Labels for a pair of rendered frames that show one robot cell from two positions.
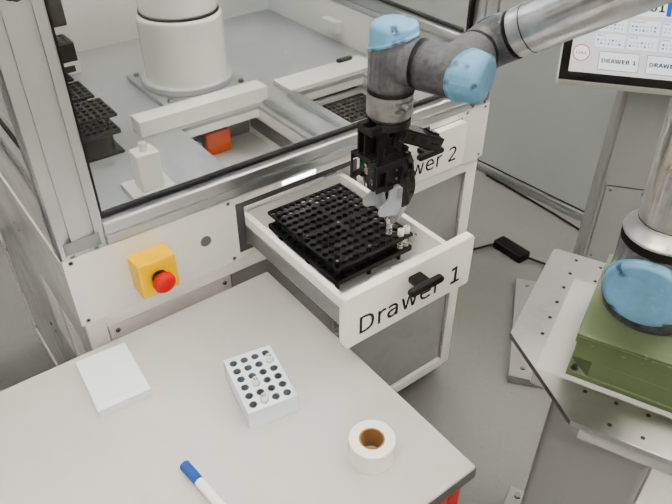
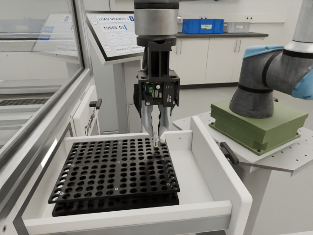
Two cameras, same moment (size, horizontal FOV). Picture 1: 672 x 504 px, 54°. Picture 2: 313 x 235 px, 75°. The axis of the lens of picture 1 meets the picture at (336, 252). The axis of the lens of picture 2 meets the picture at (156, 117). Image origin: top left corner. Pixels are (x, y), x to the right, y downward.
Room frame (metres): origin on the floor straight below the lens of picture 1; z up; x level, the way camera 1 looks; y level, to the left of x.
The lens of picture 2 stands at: (0.78, 0.25, 1.17)
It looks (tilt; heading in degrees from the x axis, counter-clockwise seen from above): 26 degrees down; 301
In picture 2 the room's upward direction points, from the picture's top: straight up
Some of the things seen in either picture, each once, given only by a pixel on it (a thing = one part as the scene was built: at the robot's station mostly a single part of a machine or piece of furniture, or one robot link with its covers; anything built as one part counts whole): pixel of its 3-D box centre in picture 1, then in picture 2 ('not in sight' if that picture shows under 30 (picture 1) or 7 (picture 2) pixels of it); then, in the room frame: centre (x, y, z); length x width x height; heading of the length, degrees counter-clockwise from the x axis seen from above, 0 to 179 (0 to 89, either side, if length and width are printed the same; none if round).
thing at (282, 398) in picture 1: (260, 385); not in sight; (0.73, 0.12, 0.78); 0.12 x 0.08 x 0.04; 26
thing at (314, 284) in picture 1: (335, 235); (115, 176); (1.03, 0.00, 0.86); 0.40 x 0.26 x 0.06; 37
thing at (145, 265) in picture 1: (154, 271); not in sight; (0.91, 0.32, 0.88); 0.07 x 0.05 x 0.07; 127
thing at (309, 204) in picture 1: (338, 235); (119, 174); (1.02, 0.00, 0.87); 0.22 x 0.18 x 0.06; 37
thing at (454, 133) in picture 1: (417, 159); (88, 113); (1.31, -0.18, 0.87); 0.29 x 0.02 x 0.11; 127
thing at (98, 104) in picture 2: (426, 151); (95, 104); (1.29, -0.20, 0.91); 0.07 x 0.04 x 0.01; 127
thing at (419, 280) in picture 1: (421, 281); (223, 152); (0.84, -0.14, 0.91); 0.07 x 0.04 x 0.01; 127
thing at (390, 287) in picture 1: (409, 288); (210, 165); (0.86, -0.13, 0.87); 0.29 x 0.02 x 0.11; 127
